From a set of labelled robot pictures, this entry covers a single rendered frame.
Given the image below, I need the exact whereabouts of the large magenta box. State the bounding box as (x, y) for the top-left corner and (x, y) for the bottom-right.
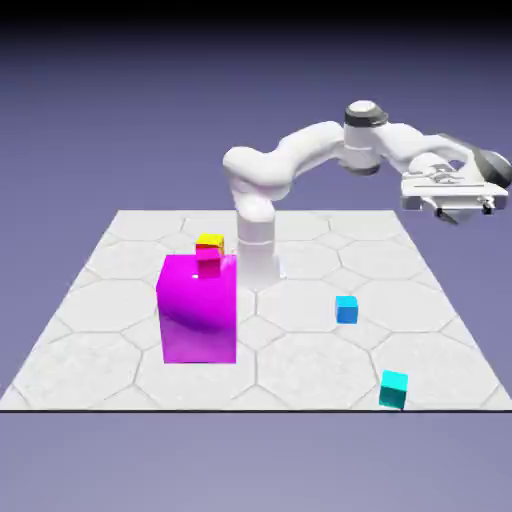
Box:
(155, 253), (238, 366)

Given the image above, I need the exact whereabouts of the small cyan cube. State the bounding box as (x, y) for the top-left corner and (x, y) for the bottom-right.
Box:
(378, 369), (410, 411)

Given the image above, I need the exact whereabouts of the small blue cube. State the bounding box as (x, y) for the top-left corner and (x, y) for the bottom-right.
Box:
(335, 295), (360, 325)

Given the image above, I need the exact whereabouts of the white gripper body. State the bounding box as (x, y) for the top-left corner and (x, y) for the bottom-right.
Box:
(399, 177), (510, 212)

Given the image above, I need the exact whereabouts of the small red cube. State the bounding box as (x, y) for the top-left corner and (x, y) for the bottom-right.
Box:
(196, 247), (222, 280)

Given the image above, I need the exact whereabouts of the small yellow cube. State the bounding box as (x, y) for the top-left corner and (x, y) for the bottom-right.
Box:
(195, 233), (226, 256)

